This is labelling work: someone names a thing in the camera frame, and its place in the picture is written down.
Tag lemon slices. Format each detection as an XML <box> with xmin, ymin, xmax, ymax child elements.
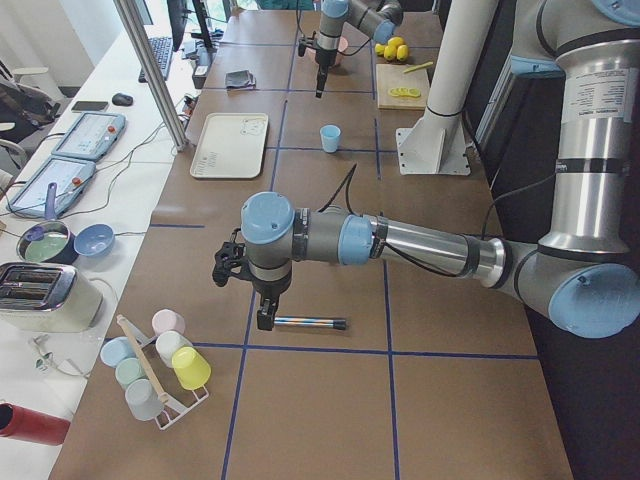
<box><xmin>388</xmin><ymin>87</ymin><xmax>421</xmax><ymax>98</ymax></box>

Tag teach pendant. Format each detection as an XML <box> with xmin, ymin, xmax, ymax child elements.
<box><xmin>7</xmin><ymin>155</ymin><xmax>96</xmax><ymax>219</ymax></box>
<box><xmin>52</xmin><ymin>112</ymin><xmax>127</xmax><ymax>162</ymax></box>

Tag yellow lemon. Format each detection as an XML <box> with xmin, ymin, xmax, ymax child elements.
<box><xmin>396</xmin><ymin>44</ymin><xmax>410</xmax><ymax>62</ymax></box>
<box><xmin>387</xmin><ymin>36</ymin><xmax>405</xmax><ymax>48</ymax></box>
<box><xmin>374</xmin><ymin>43</ymin><xmax>386</xmax><ymax>56</ymax></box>

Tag near teach pendant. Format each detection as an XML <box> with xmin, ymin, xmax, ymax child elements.
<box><xmin>7</xmin><ymin>155</ymin><xmax>96</xmax><ymax>219</ymax></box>

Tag black smartphone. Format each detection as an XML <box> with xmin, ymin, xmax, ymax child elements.
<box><xmin>71</xmin><ymin>100</ymin><xmax>110</xmax><ymax>113</ymax></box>

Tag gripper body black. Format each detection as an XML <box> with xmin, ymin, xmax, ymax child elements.
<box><xmin>253</xmin><ymin>277</ymin><xmax>291</xmax><ymax>315</ymax></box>
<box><xmin>315</xmin><ymin>48</ymin><xmax>338</xmax><ymax>74</ymax></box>

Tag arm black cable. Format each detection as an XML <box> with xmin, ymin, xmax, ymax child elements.
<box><xmin>317</xmin><ymin>162</ymin><xmax>558</xmax><ymax>277</ymax></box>

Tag white pillar mount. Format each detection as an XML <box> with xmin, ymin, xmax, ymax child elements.
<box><xmin>396</xmin><ymin>0</ymin><xmax>498</xmax><ymax>176</ymax></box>

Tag black computer mouse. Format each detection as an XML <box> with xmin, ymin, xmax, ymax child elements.
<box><xmin>111</xmin><ymin>93</ymin><xmax>134</xmax><ymax>107</ymax></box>

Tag pink bowl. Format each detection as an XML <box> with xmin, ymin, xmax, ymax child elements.
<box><xmin>331</xmin><ymin>36</ymin><xmax>349</xmax><ymax>69</ymax></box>

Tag computer monitor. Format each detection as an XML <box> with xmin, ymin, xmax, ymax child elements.
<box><xmin>166</xmin><ymin>0</ymin><xmax>213</xmax><ymax>52</ymax></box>

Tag blue bowl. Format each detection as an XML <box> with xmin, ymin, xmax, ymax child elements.
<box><xmin>74</xmin><ymin>224</ymin><xmax>115</xmax><ymax>257</ymax></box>

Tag white wire cup rack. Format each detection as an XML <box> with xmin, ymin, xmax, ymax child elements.
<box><xmin>116</xmin><ymin>314</ymin><xmax>210</xmax><ymax>431</ymax></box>

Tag light blue plastic cup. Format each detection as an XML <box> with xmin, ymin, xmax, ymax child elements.
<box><xmin>319</xmin><ymin>124</ymin><xmax>342</xmax><ymax>153</ymax></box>

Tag yellow plastic knife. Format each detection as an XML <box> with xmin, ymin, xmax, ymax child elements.
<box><xmin>402</xmin><ymin>61</ymin><xmax>434</xmax><ymax>74</ymax></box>

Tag black keyboard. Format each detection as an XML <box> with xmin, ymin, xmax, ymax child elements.
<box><xmin>148</xmin><ymin>36</ymin><xmax>173</xmax><ymax>80</ymax></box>

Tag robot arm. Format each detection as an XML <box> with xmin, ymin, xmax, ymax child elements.
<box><xmin>238</xmin><ymin>1</ymin><xmax>639</xmax><ymax>338</ymax></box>
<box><xmin>311</xmin><ymin>0</ymin><xmax>404</xmax><ymax>98</ymax></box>

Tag green cup on rack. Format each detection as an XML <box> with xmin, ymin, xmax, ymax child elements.
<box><xmin>115</xmin><ymin>357</ymin><xmax>146</xmax><ymax>390</ymax></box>

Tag pink cup on rack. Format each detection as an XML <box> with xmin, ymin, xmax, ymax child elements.
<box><xmin>151</xmin><ymin>309</ymin><xmax>186</xmax><ymax>336</ymax></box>

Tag wooden cutting board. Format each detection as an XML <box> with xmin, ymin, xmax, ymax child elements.
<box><xmin>375</xmin><ymin>64</ymin><xmax>430</xmax><ymax>110</ymax></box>

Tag far teach pendant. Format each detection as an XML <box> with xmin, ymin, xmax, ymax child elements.
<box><xmin>52</xmin><ymin>112</ymin><xmax>127</xmax><ymax>162</ymax></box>

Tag grey cup on rack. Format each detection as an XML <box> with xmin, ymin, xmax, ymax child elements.
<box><xmin>125</xmin><ymin>378</ymin><xmax>164</xmax><ymax>421</ymax></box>

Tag yellow cup on rack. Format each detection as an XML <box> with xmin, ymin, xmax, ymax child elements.
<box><xmin>171</xmin><ymin>346</ymin><xmax>211</xmax><ymax>390</ymax></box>

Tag aluminium frame post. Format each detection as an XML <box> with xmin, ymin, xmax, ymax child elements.
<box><xmin>113</xmin><ymin>0</ymin><xmax>188</xmax><ymax>152</ymax></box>

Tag cream bear tray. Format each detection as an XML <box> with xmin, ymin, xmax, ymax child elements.
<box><xmin>190</xmin><ymin>113</ymin><xmax>269</xmax><ymax>179</ymax></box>

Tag steel muddler black tip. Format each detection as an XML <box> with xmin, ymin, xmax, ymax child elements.
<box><xmin>274</xmin><ymin>316</ymin><xmax>348</xmax><ymax>331</ymax></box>

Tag blue cup on rack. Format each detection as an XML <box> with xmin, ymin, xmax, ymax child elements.
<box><xmin>100</xmin><ymin>336</ymin><xmax>136</xmax><ymax>368</ymax></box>

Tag white cup on rack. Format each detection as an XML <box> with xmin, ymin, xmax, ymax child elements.
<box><xmin>155</xmin><ymin>330</ymin><xmax>193</xmax><ymax>369</ymax></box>

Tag grey folded cloth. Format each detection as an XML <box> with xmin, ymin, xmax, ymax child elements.
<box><xmin>225</xmin><ymin>70</ymin><xmax>256</xmax><ymax>90</ymax></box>

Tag red bottle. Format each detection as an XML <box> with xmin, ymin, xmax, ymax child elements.
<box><xmin>1</xmin><ymin>403</ymin><xmax>70</xmax><ymax>446</ymax></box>

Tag blue saucepan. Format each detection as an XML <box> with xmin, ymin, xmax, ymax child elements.
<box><xmin>16</xmin><ymin>182</ymin><xmax>79</xmax><ymax>265</ymax></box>

